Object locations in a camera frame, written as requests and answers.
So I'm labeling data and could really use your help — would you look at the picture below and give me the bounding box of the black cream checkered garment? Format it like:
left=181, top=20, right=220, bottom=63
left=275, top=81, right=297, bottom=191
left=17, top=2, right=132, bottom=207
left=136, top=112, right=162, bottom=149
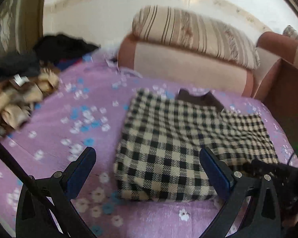
left=114, top=89, right=278, bottom=202

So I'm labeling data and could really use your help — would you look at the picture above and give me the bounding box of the black clothes pile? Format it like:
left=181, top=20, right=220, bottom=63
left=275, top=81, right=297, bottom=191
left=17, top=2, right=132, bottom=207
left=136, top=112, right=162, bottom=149
left=0, top=34, right=100, bottom=82

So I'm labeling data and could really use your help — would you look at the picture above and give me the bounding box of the brown wooden sofa side panel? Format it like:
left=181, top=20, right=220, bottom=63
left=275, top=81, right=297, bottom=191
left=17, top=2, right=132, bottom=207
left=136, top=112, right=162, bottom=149
left=264, top=60, right=298, bottom=148

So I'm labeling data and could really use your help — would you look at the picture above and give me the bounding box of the purple floral bed sheet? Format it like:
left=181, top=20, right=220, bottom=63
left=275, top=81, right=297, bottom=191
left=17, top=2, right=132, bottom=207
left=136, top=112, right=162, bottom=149
left=0, top=54, right=298, bottom=238

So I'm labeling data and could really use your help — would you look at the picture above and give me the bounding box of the beige brown patterned garment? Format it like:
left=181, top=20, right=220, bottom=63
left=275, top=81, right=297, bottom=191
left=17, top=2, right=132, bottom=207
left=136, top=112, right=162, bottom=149
left=0, top=66, right=61, bottom=137

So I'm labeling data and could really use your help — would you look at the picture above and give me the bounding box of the blue red garment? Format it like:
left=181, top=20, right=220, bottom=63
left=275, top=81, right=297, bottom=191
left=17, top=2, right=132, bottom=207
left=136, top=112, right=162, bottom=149
left=55, top=58, right=83, bottom=71

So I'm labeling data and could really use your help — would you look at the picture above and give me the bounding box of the pink brown sofa backrest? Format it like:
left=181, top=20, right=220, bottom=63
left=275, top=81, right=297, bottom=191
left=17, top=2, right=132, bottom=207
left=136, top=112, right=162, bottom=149
left=118, top=33, right=281, bottom=98

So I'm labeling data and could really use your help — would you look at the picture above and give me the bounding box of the striped beige bolster pillow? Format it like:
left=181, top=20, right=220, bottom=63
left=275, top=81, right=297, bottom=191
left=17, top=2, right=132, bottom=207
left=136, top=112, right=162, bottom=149
left=132, top=5, right=260, bottom=70

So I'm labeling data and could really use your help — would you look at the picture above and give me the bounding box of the black cable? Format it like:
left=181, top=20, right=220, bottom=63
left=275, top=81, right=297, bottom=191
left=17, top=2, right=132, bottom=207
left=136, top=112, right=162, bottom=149
left=0, top=131, right=90, bottom=238

